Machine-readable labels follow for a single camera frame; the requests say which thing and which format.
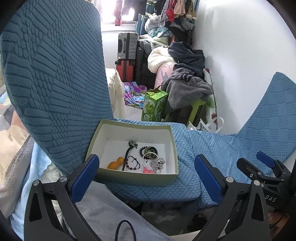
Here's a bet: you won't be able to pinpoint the orange gourd pendant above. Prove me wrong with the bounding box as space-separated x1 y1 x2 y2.
107 157 125 170

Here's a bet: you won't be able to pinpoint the silver ball chain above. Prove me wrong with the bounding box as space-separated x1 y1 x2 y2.
149 157 166 174

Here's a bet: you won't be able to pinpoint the green cardboard box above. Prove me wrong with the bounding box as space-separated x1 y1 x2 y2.
87 120 179 186

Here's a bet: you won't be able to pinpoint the black beaded bracelet red beads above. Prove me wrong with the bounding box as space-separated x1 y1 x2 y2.
126 155 140 171

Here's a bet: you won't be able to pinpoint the pink charm keychain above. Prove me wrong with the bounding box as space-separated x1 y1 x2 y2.
143 167 154 174

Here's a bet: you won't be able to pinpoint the black tan patterned bracelet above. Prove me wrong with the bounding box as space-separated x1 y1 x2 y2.
138 145 159 158

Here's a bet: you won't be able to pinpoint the silver bangle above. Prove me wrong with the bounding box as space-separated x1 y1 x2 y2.
142 152 159 168

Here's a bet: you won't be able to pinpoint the right hand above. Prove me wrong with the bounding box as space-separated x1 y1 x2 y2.
268 212 290 235

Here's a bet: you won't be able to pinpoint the grey blanket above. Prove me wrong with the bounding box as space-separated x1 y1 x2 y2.
0 135 174 241

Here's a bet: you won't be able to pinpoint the white shopping bag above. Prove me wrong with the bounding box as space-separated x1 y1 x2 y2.
186 68 225 134

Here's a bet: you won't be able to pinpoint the lime green plastic stool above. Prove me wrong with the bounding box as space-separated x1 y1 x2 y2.
164 99 206 126

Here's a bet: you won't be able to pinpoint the grey fleece garment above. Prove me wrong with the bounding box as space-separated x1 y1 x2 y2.
161 68 213 109

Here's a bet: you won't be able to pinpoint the green printed carton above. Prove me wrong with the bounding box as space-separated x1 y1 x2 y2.
141 89 168 122

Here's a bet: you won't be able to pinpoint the dark navy jacket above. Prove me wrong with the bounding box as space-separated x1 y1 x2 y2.
168 41 205 79

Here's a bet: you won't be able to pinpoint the pink garment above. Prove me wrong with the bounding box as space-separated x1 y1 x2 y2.
154 62 175 88

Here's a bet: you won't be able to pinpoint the purple patterned cloth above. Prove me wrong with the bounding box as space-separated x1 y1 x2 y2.
123 82 147 109

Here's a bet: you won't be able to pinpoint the cream floral covered stand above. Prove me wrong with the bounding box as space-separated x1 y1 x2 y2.
105 68 126 118

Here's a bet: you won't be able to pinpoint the cream puffy coat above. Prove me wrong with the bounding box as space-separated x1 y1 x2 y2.
147 46 176 73

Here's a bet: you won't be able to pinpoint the red suitcase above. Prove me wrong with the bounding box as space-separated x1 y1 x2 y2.
115 59 135 82

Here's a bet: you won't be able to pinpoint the blue textured sofa cover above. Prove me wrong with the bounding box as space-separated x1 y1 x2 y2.
1 1 295 206

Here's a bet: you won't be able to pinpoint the hanging clothes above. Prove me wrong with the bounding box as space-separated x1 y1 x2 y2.
113 0 199 45

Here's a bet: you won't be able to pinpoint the black grey suitcase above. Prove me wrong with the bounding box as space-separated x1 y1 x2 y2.
117 32 138 60

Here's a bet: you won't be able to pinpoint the black cable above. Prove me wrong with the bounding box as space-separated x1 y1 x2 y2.
115 219 137 241

